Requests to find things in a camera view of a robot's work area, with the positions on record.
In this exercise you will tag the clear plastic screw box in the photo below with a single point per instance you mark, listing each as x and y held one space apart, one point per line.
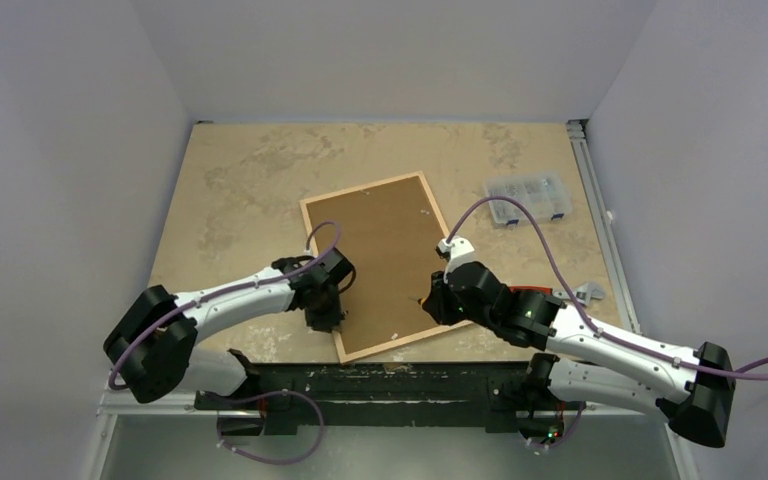
543 194

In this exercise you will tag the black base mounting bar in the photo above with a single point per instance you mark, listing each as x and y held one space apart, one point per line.
498 397

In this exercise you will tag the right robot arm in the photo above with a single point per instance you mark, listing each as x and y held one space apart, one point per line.
593 361

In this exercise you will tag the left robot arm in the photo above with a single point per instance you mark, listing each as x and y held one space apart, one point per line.
154 349

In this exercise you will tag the wooden picture frame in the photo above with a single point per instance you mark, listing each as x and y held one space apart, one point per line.
389 231

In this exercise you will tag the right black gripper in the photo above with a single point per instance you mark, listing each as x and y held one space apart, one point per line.
437 302

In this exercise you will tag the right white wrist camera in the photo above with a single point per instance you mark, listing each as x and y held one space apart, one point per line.
456 250

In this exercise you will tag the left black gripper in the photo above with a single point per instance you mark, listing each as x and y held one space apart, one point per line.
329 321

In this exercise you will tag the red handled adjustable wrench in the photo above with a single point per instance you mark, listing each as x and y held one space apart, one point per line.
584 293

